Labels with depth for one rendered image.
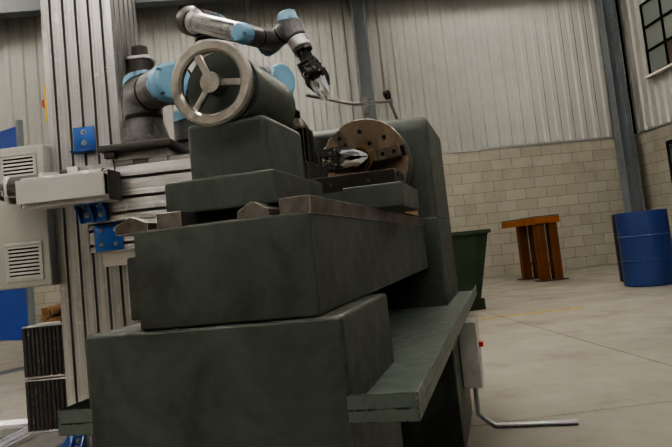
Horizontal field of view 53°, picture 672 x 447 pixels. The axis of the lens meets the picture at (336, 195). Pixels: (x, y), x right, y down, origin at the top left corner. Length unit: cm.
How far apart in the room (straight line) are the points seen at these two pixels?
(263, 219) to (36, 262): 145
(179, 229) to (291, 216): 19
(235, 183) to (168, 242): 14
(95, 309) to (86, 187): 50
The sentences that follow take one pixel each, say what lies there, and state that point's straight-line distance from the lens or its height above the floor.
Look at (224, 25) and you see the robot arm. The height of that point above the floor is 163.
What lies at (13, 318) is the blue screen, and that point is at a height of 46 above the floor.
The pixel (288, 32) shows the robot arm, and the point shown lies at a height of 158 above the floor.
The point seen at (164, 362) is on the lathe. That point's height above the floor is 63.
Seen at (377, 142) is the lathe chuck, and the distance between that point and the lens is 239.
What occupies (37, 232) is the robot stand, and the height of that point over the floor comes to 94.
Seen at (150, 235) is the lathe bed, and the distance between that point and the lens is 112.
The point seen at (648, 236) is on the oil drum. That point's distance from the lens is 859.
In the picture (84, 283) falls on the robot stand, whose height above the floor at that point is 76.
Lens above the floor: 77
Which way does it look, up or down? 5 degrees up
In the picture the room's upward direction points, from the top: 6 degrees counter-clockwise
